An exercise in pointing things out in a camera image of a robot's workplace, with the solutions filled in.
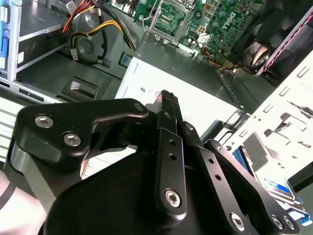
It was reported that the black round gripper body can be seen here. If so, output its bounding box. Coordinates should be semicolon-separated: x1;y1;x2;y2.
43;146;272;235

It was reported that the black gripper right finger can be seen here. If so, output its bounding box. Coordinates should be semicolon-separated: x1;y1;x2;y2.
179;121;301;235

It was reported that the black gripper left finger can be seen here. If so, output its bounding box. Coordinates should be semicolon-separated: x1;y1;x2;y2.
7;90;189;222

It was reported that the hard disk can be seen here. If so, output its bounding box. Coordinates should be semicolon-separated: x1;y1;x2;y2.
231;145;308;221

